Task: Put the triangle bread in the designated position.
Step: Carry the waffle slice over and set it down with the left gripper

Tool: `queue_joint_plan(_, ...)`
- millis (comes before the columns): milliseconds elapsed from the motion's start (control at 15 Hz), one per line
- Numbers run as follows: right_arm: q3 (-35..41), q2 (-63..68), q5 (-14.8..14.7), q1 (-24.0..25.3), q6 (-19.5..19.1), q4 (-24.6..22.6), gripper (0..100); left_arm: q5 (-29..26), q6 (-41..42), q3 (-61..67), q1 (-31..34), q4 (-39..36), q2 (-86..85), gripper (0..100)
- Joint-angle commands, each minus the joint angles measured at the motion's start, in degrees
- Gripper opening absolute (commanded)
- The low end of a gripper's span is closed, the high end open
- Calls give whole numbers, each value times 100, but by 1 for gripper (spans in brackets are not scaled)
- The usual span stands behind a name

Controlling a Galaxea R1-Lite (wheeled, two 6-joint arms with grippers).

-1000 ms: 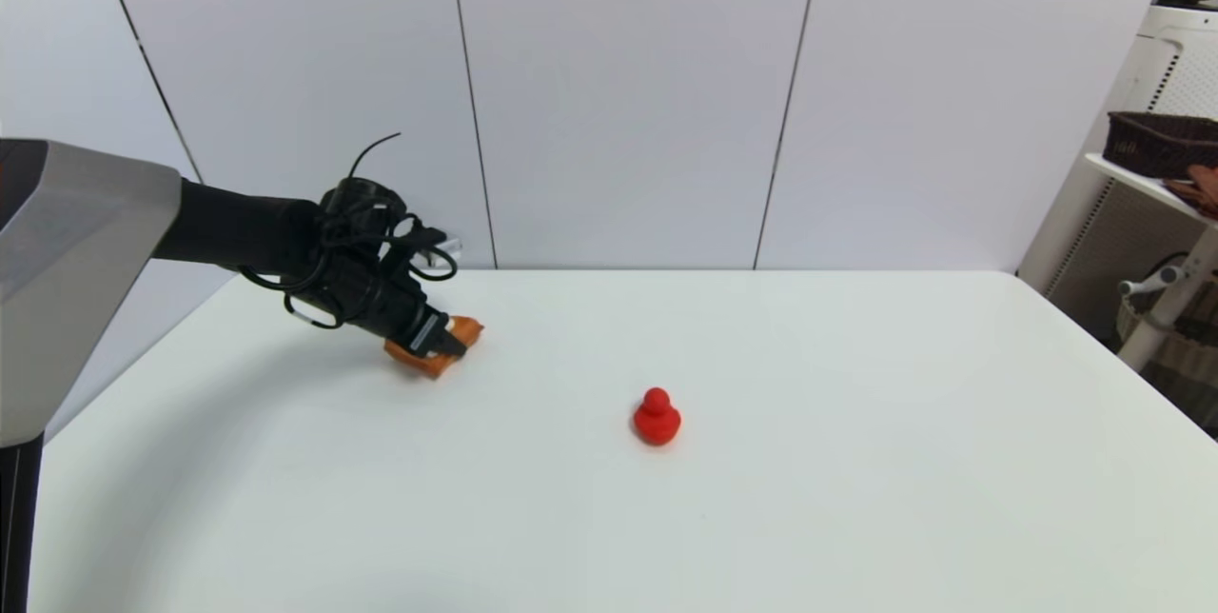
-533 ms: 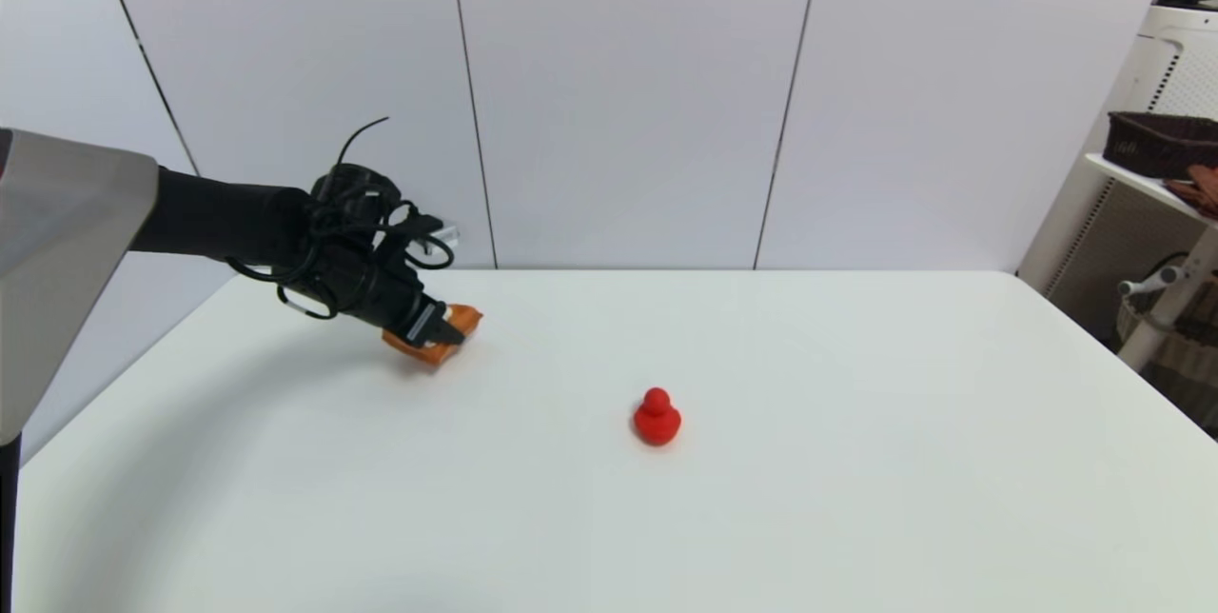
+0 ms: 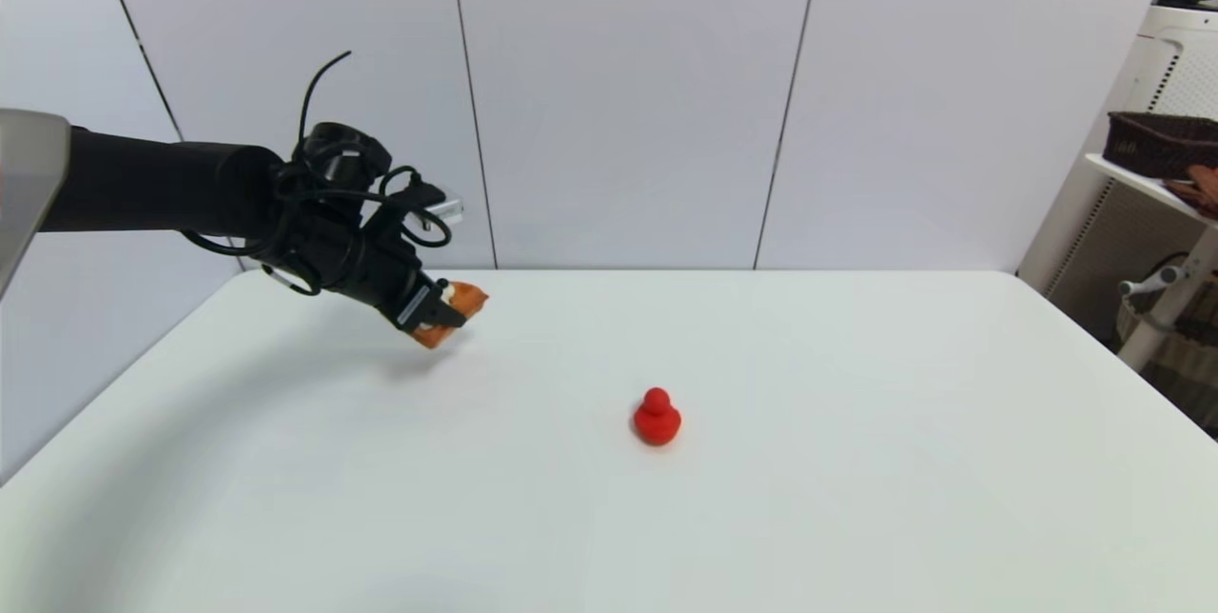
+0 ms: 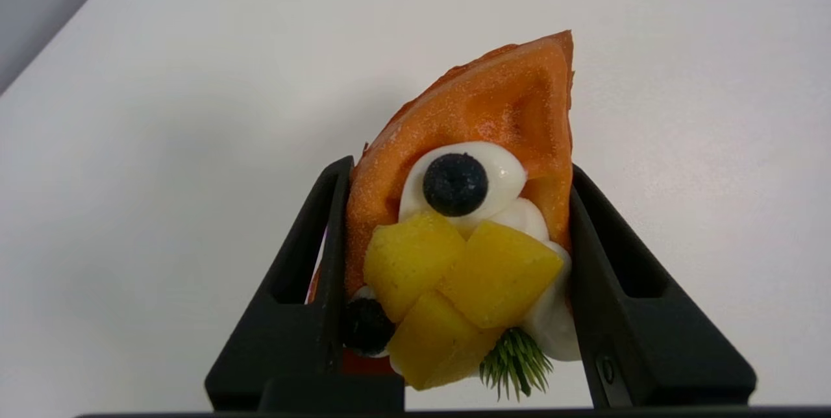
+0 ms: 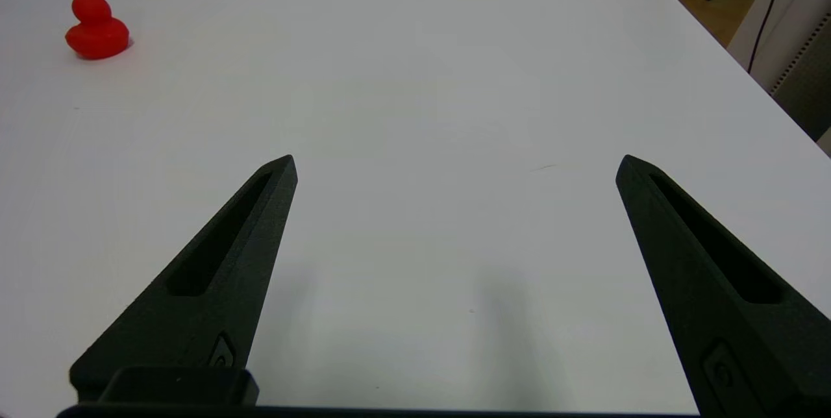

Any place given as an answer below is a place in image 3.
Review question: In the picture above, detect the triangle waffle bread with fruit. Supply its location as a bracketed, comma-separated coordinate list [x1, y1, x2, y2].
[410, 281, 490, 350]

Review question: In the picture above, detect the dark woven basket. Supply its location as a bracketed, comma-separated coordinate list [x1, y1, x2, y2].
[1102, 111, 1218, 182]

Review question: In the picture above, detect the white perforated cabinet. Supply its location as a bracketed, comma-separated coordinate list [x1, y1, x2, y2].
[1016, 4, 1218, 352]

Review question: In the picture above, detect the white shelf rack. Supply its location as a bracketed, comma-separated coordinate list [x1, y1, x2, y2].
[1083, 152, 1218, 374]

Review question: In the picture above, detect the brown item on shelf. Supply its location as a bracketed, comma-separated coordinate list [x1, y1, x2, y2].
[1161, 164, 1218, 220]

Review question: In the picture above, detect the black looping arm cable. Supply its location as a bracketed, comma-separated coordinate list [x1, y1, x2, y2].
[179, 49, 454, 297]

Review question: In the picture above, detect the red toy duck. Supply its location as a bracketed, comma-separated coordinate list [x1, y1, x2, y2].
[632, 386, 682, 447]

